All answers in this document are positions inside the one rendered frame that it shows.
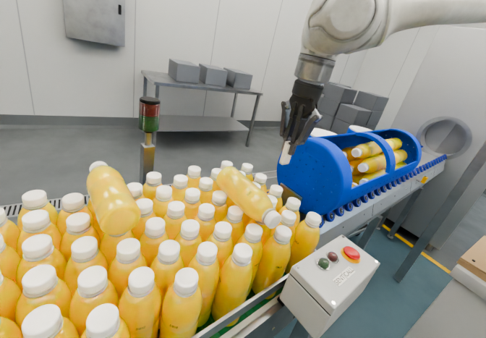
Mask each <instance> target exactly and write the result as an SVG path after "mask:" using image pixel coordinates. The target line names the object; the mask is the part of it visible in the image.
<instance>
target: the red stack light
mask: <svg viewBox="0 0 486 338"><path fill-rule="evenodd" d="M160 109H161V104H156V105H151V104H146V103H142V102H141V101H139V114H141V115H143V116H145V117H158V116H159V115H160Z"/></svg>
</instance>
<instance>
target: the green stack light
mask: <svg viewBox="0 0 486 338"><path fill-rule="evenodd" d="M159 120H160V115H159V116H158V117H145V116H143V115H141V114H139V121H138V128H139V129H140V130H143V131H146V132H155V131H157V130H159Z"/></svg>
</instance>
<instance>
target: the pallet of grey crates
mask: <svg viewBox="0 0 486 338"><path fill-rule="evenodd" d="M323 87H324V88H323V92H322V95H321V97H320V100H319V101H318V103H317V111H318V113H319V114H320V115H323V118H322V119H321V120H320V121H319V122H318V123H317V124H316V126H315V128H318V129H322V130H327V131H330V132H333V133H336V134H337V135H340V134H346V132H347V130H348V128H349V126H351V125H354V126H359V127H364V128H367V129H370V130H375V128H376V125H378V122H379V121H380V118H381V116H382V114H383V111H384V109H385V106H386V104H387V102H388V100H389V98H388V97H385V96H380V95H378V94H374V93H370V92H364V91H359V92H358V94H357V90H355V89H352V88H351V87H350V86H347V85H342V84H340V83H334V82H329V83H328V84H324V86H323ZM356 94H357V97H356V100H355V102H353V101H354V98H355V96H356Z"/></svg>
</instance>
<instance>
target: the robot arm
mask: <svg viewBox="0 0 486 338"><path fill-rule="evenodd" d="M484 22H486V0H313V1H312V4H311V6H310V9H309V11H308V13H307V16H306V20H305V22H304V27H303V31H302V39H301V50H300V54H299V57H298V61H297V65H296V69H295V71H294V76H295V77H298V79H296V80H295V81H294V86H293V88H292V96H291V98H290V99H289V100H288V101H282V102H281V108H282V114H281V127H280V136H282V138H283V145H282V148H281V150H282V154H281V158H280V161H279V163H280V164H281V165H285V164H289V162H290V159H291V155H294V153H295V150H296V148H297V146H298V145H304V144H305V142H306V141H307V139H308V137H309V136H310V134H311V132H312V131H313V130H314V128H315V126H316V124H317V123H318V122H319V121H320V120H321V119H322V118H323V115H320V114H319V113H318V111H317V103H318V101H319V100H320V97H321V95H322V92H323V88H324V87H323V85H322V84H328V83H329V80H330V78H331V75H332V72H333V68H334V67H335V65H336V60H337V58H338V56H339V54H352V53H354V52H358V51H363V50H366V49H369V48H374V47H378V46H380V45H381V44H382V43H383V41H384V40H385V39H386V38H387V37H388V36H390V35H392V34H394V33H397V32H399V31H402V30H408V29H412V28H419V27H424V26H429V25H452V24H472V23H484ZM311 114H312V116H311V117H310V118H311V119H310V120H309V121H308V123H307V124H306V126H305V123H306V121H307V120H308V118H309V116H310V115H311Z"/></svg>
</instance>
